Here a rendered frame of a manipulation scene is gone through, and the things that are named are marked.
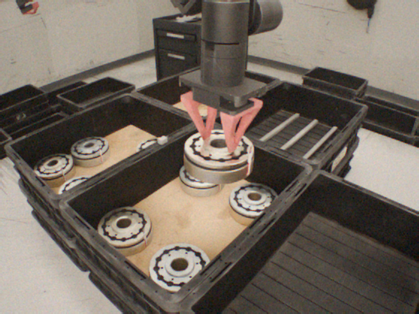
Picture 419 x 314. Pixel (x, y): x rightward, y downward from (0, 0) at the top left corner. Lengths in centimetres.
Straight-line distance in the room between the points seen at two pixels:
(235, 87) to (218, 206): 34
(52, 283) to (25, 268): 9
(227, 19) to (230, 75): 7
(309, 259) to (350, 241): 10
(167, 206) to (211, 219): 10
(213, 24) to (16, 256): 72
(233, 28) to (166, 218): 42
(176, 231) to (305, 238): 25
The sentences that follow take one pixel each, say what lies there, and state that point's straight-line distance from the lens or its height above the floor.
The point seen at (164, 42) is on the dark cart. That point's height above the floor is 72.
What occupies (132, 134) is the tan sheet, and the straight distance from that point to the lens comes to 97.
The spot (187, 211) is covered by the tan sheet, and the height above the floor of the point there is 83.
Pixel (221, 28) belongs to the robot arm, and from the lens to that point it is 39.
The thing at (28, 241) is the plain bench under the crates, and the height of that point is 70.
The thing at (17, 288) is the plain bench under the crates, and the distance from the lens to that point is 82.
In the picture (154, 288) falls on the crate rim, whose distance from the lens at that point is 44.
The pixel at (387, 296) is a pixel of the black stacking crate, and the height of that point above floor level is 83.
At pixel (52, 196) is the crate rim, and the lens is 62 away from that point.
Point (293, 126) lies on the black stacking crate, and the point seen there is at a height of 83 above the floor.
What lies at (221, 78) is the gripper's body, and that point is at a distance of 40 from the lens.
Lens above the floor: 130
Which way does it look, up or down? 33 degrees down
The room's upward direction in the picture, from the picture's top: straight up
